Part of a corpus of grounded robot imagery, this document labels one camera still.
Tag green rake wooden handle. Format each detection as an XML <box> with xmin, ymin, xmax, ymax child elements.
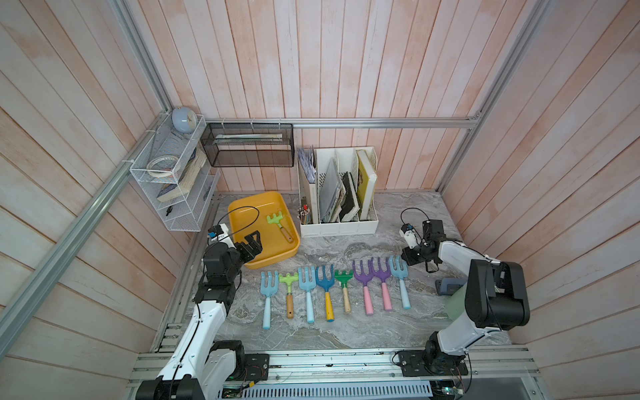
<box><xmin>278</xmin><ymin>273</ymin><xmax>298</xmax><ymax>319</ymax></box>
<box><xmin>266</xmin><ymin>211</ymin><xmax>293</xmax><ymax>243</ymax></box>

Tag yellow storage tray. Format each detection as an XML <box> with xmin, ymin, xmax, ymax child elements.
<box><xmin>228</xmin><ymin>191</ymin><xmax>300</xmax><ymax>269</ymax></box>

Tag light blue hand fork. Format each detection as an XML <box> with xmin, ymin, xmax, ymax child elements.
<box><xmin>260</xmin><ymin>271</ymin><xmax>279</xmax><ymax>330</ymax></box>

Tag purple rake pink handle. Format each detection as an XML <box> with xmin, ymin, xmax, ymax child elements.
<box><xmin>372</xmin><ymin>258</ymin><xmax>393</xmax><ymax>312</ymax></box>
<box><xmin>352</xmin><ymin>260</ymin><xmax>374</xmax><ymax>316</ymax></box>

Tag blue fork yellow handle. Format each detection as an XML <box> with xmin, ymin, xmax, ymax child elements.
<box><xmin>315</xmin><ymin>265</ymin><xmax>335</xmax><ymax>322</ymax></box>

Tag dark green rake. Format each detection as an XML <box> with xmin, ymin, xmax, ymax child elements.
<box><xmin>335</xmin><ymin>270</ymin><xmax>353</xmax><ymax>313</ymax></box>

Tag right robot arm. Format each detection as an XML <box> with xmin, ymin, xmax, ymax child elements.
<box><xmin>400</xmin><ymin>219</ymin><xmax>530</xmax><ymax>362</ymax></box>

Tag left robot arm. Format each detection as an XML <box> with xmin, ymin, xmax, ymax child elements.
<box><xmin>135</xmin><ymin>224</ymin><xmax>263</xmax><ymax>399</ymax></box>

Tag blue grey small device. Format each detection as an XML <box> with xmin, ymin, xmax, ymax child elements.
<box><xmin>435</xmin><ymin>278</ymin><xmax>467</xmax><ymax>296</ymax></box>

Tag green bucket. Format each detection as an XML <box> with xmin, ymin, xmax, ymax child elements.
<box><xmin>445</xmin><ymin>285</ymin><xmax>467</xmax><ymax>322</ymax></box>

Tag coloured pencils bundle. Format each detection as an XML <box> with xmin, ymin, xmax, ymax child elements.
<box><xmin>298</xmin><ymin>203</ymin><xmax>313</xmax><ymax>225</ymax></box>

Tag yellow book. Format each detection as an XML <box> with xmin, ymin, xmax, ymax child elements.
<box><xmin>356</xmin><ymin>147</ymin><xmax>378</xmax><ymax>221</ymax></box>

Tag black mesh basket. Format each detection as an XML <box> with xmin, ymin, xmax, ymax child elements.
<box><xmin>200</xmin><ymin>123</ymin><xmax>295</xmax><ymax>168</ymax></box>

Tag white file organizer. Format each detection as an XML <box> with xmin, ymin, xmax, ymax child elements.
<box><xmin>296</xmin><ymin>148</ymin><xmax>378</xmax><ymax>237</ymax></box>

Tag tape roll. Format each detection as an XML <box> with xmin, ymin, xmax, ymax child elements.
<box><xmin>145</xmin><ymin>155</ymin><xmax>178</xmax><ymax>178</ymax></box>

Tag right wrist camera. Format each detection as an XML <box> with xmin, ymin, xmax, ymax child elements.
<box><xmin>400</xmin><ymin>223</ymin><xmax>420</xmax><ymax>249</ymax></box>

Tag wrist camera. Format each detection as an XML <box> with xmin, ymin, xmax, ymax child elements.
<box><xmin>400</xmin><ymin>223</ymin><xmax>420</xmax><ymax>249</ymax></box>
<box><xmin>207</xmin><ymin>223</ymin><xmax>235</xmax><ymax>248</ymax></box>

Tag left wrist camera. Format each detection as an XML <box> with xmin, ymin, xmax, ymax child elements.
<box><xmin>207</xmin><ymin>223</ymin><xmax>235</xmax><ymax>248</ymax></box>

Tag books on wire shelf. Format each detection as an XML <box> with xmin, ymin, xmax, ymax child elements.
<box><xmin>157</xmin><ymin>146</ymin><xmax>207</xmax><ymax>203</ymax></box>

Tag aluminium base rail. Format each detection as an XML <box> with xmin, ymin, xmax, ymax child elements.
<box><xmin>127</xmin><ymin>344</ymin><xmax>541</xmax><ymax>388</ymax></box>

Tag white wire shelf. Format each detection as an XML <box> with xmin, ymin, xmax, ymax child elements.
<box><xmin>130</xmin><ymin>113</ymin><xmax>220</xmax><ymax>232</ymax></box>

